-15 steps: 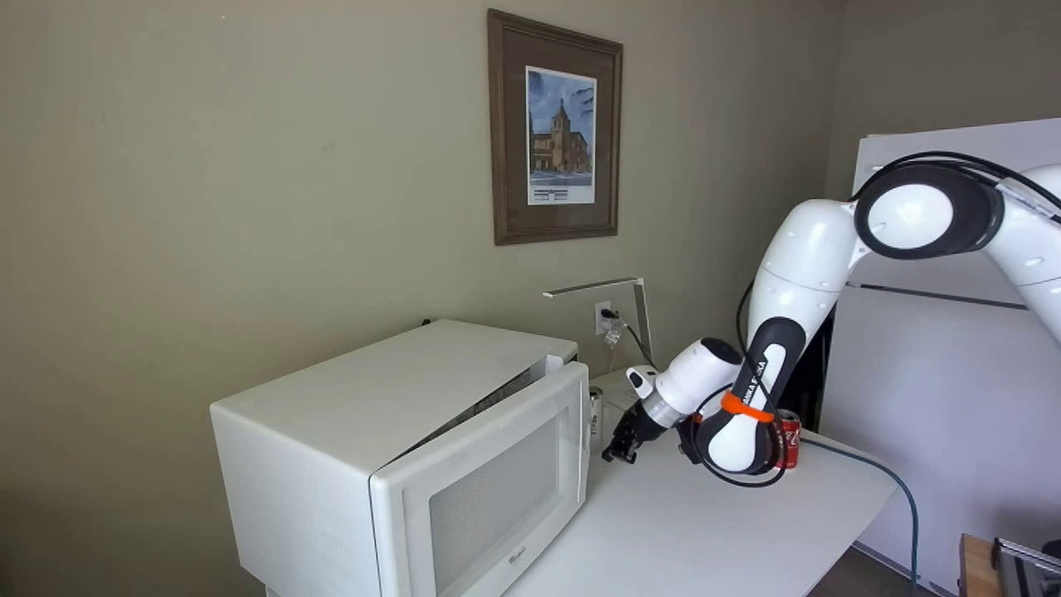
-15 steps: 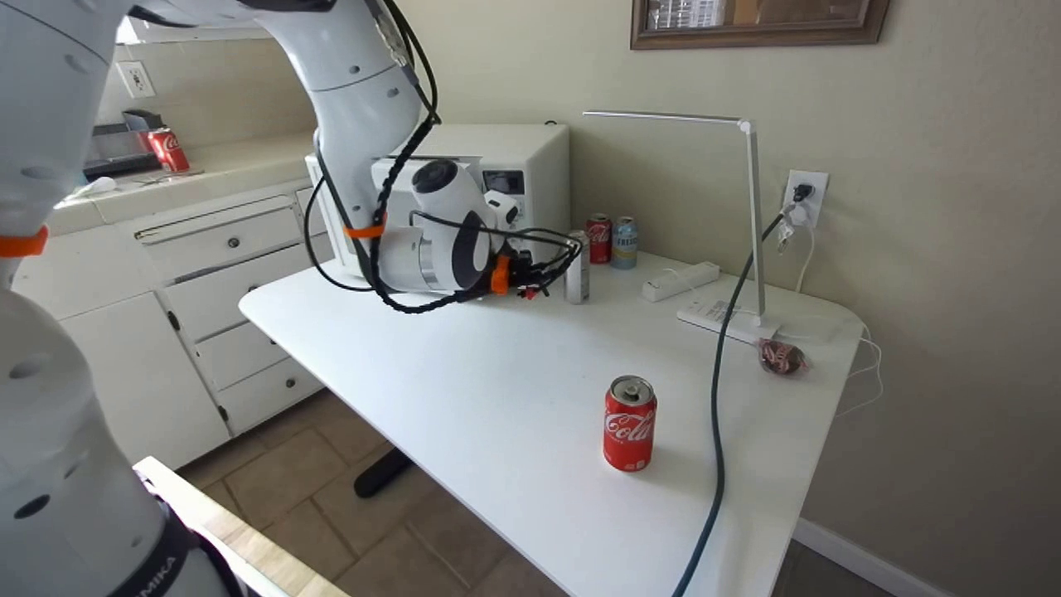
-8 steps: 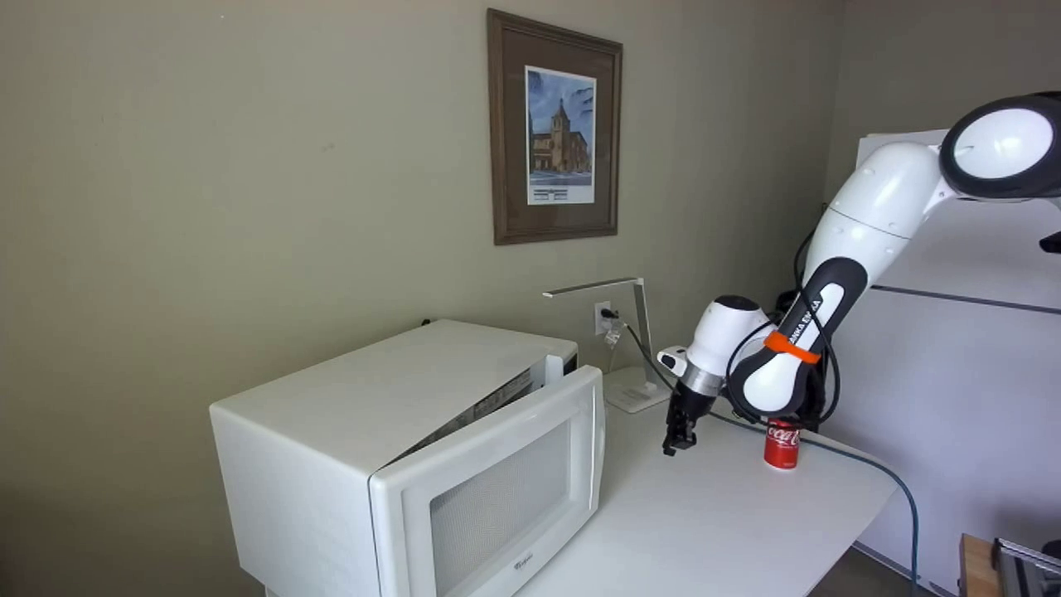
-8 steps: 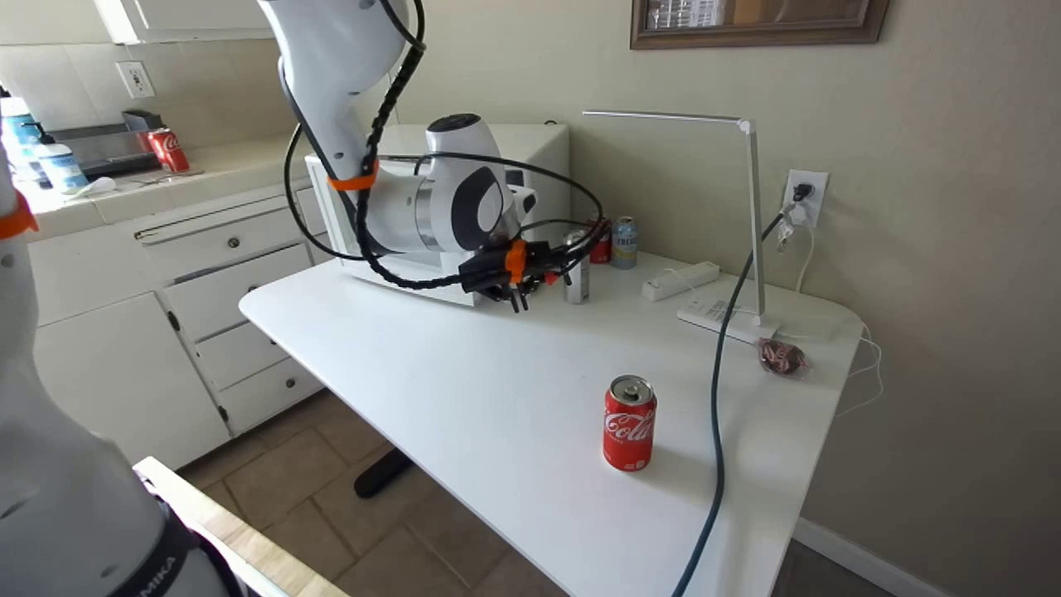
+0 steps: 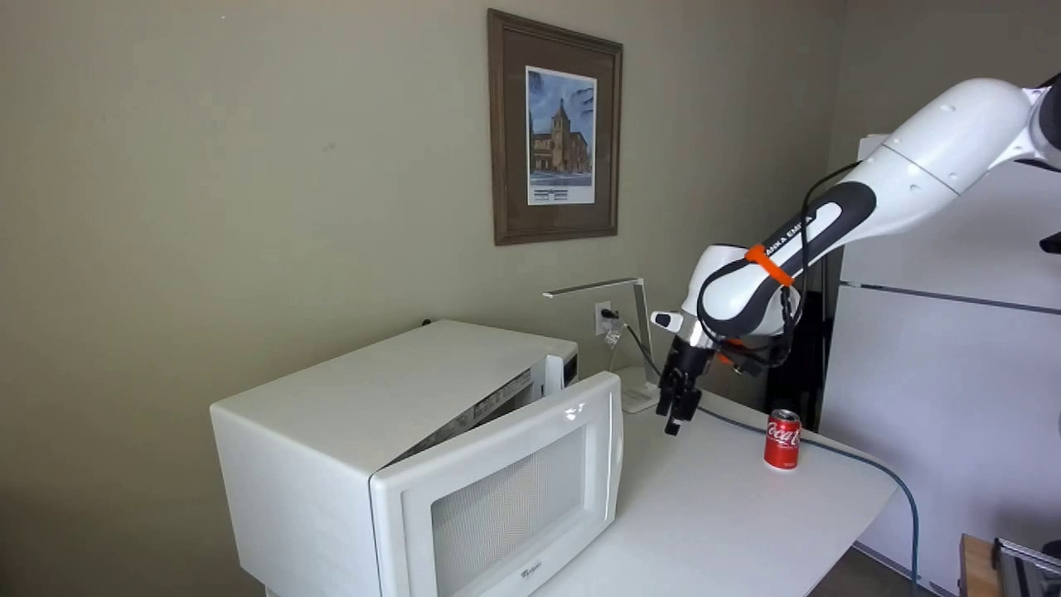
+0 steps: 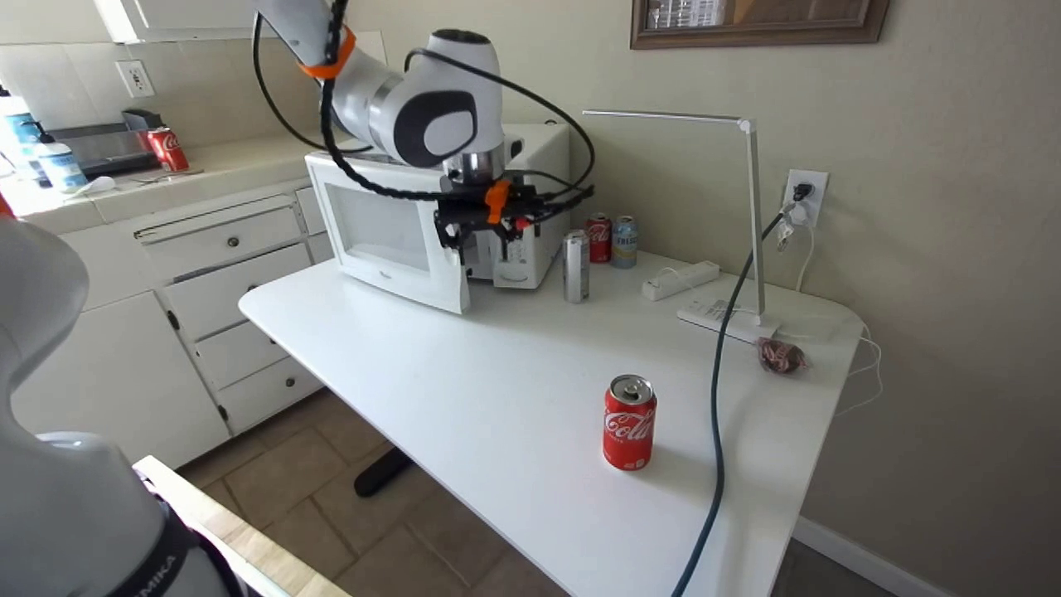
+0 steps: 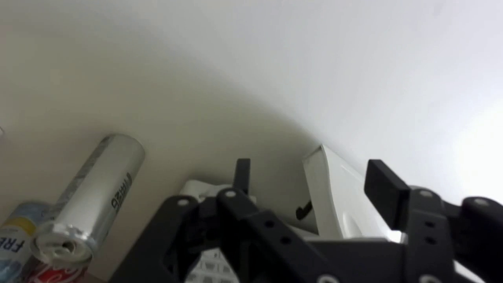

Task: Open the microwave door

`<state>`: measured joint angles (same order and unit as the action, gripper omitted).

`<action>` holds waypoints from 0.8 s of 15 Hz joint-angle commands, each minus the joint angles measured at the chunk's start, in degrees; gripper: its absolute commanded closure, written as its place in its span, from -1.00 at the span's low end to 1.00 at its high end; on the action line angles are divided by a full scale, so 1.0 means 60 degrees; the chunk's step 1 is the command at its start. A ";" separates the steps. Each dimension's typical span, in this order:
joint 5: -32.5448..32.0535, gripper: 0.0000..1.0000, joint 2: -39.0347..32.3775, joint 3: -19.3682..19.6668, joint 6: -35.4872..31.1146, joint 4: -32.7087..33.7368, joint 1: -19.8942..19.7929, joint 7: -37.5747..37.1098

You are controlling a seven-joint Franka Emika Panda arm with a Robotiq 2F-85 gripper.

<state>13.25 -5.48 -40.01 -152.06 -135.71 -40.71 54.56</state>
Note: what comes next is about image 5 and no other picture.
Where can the grey metal bracket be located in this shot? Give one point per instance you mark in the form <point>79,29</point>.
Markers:
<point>1031,552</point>

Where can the red cola can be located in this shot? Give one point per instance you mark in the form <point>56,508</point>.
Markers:
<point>784,442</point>

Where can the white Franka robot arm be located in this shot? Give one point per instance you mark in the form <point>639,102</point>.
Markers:
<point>940,154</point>

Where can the white microwave door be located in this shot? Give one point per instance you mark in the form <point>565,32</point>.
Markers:
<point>509,452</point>

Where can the white desk lamp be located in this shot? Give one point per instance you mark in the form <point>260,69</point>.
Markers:
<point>643,332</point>

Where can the large white panel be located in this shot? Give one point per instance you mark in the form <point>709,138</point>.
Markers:
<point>949,386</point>

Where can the light wooden board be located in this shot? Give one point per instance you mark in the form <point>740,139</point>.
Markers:
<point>975,569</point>

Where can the brown framed picture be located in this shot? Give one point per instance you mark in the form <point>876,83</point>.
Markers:
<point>551,210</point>

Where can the white wall outlet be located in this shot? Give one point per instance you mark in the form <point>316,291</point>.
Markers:
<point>607,319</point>

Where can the white microwave oven body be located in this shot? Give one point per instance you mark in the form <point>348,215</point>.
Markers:
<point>332,408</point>

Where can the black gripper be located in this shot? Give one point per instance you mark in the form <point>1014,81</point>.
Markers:
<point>687,370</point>

